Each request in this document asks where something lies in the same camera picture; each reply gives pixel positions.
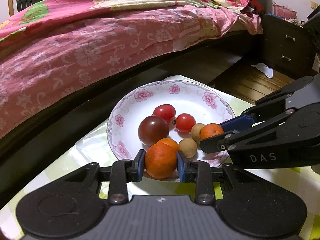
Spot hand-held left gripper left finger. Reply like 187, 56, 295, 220
64, 149, 146, 205

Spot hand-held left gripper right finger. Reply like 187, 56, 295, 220
176, 150, 255, 205

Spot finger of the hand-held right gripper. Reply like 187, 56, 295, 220
199, 108, 297, 154
218, 76, 315, 132

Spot orange mandarin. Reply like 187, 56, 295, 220
157, 138, 180, 151
200, 123, 224, 141
145, 144, 178, 179

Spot brown longan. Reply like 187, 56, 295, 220
179, 138, 198, 159
190, 123, 206, 142

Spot small red tomato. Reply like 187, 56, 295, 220
172, 113, 196, 133
153, 104, 176, 123

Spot large dark red tomato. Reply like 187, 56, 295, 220
138, 115, 170, 146

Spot white floral plate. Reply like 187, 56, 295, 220
106, 80, 236, 168

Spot white paper scrap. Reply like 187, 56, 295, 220
251, 62, 275, 79

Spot dark nightstand with drawers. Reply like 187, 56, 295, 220
260, 13, 316, 80

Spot dark red cloth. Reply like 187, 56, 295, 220
244, 0, 263, 15

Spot pink basket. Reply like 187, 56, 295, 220
272, 3, 297, 21

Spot pink floral blanket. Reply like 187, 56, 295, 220
0, 0, 263, 138

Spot dark bed frame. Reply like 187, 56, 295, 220
0, 31, 264, 203

